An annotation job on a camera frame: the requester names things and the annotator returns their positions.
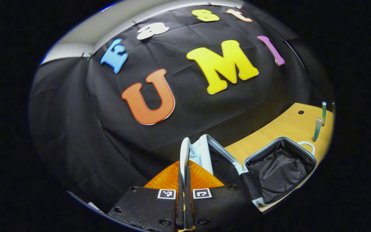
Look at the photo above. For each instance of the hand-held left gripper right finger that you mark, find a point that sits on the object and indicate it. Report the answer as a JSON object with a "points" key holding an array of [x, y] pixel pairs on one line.
{"points": [[188, 206]]}

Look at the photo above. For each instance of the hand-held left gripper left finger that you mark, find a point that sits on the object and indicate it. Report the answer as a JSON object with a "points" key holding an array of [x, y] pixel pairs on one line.
{"points": [[180, 206]]}

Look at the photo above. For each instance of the pale blue small suitcase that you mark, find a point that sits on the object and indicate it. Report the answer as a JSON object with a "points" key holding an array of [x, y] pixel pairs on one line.
{"points": [[279, 167]]}

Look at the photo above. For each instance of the teal bottle with blue cap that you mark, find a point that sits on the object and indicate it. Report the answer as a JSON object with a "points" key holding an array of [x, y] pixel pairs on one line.
{"points": [[324, 112]]}

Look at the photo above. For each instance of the black backdrop cloth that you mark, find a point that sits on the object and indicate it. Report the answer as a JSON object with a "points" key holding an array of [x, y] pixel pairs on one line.
{"points": [[92, 129]]}

